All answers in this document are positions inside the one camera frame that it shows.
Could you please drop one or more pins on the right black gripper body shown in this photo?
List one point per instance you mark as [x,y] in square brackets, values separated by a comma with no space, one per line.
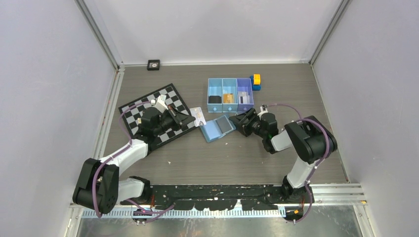
[254,125]

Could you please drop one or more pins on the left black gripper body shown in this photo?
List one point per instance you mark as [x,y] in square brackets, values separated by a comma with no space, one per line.
[168,121]

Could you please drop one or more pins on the grey silver card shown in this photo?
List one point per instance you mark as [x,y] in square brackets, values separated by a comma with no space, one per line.
[224,124]

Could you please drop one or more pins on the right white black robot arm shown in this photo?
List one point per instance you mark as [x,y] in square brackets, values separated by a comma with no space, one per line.
[312,142]

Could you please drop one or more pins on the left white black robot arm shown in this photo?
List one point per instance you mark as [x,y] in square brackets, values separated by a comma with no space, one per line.
[98,186]

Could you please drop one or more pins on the orange card in tray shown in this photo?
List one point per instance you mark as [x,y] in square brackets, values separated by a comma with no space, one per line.
[228,98]

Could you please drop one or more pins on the black white chessboard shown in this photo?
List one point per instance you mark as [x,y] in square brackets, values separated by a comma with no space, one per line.
[133,110]

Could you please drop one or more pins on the clear item in tray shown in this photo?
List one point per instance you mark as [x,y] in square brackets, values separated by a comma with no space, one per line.
[244,97]

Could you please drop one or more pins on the blue compartment organizer tray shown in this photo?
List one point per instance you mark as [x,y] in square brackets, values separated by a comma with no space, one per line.
[220,86]

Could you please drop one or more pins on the black item in tray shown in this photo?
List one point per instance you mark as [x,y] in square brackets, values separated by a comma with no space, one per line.
[214,99]

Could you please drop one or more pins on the blue and orange toy block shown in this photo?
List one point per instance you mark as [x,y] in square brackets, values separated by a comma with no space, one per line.
[255,82]

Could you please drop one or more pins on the small black square box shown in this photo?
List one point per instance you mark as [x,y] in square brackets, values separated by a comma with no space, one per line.
[153,65]

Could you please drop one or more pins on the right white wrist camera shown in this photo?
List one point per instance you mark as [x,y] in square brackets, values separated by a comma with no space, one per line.
[263,110]

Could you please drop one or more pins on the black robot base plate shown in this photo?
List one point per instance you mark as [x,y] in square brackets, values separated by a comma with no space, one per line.
[223,197]

